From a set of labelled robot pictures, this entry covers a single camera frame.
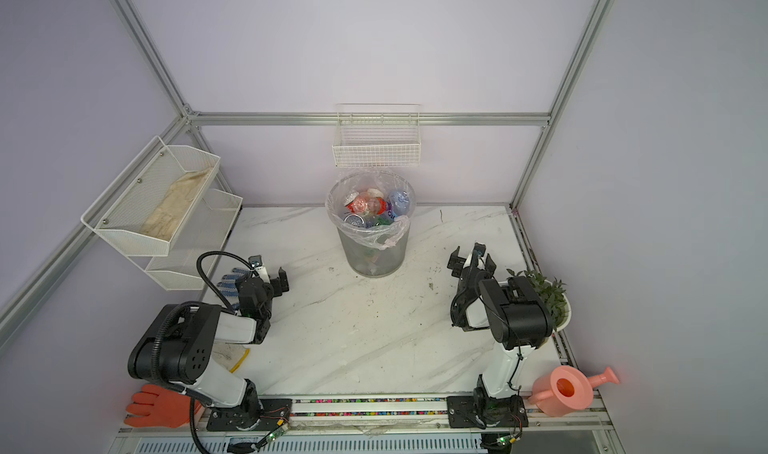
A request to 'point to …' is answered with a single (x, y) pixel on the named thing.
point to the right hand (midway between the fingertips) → (472, 249)
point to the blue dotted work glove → (229, 288)
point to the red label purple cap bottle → (379, 206)
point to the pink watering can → (563, 390)
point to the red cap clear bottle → (353, 202)
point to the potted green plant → (552, 294)
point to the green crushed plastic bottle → (383, 221)
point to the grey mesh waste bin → (365, 256)
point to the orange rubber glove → (156, 406)
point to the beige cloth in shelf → (168, 215)
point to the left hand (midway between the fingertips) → (264, 272)
